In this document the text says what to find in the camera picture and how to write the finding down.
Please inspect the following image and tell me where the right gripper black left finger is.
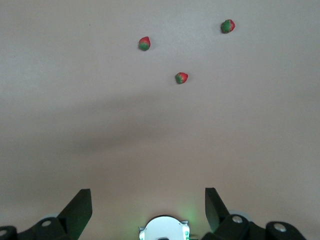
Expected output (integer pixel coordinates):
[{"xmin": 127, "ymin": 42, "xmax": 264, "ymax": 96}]
[{"xmin": 0, "ymin": 188, "xmax": 94, "ymax": 240}]

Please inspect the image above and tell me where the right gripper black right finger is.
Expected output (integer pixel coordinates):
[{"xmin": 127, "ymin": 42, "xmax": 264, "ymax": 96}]
[{"xmin": 201, "ymin": 187, "xmax": 307, "ymax": 240}]

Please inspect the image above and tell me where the red toy strawberry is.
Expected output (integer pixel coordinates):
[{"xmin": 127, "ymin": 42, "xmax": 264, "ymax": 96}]
[
  {"xmin": 137, "ymin": 36, "xmax": 152, "ymax": 52},
  {"xmin": 220, "ymin": 19, "xmax": 236, "ymax": 34},
  {"xmin": 174, "ymin": 71, "xmax": 189, "ymax": 85}
]

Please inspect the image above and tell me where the brown table mat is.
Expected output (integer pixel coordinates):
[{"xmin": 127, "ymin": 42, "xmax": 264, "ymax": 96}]
[{"xmin": 0, "ymin": 0, "xmax": 320, "ymax": 240}]

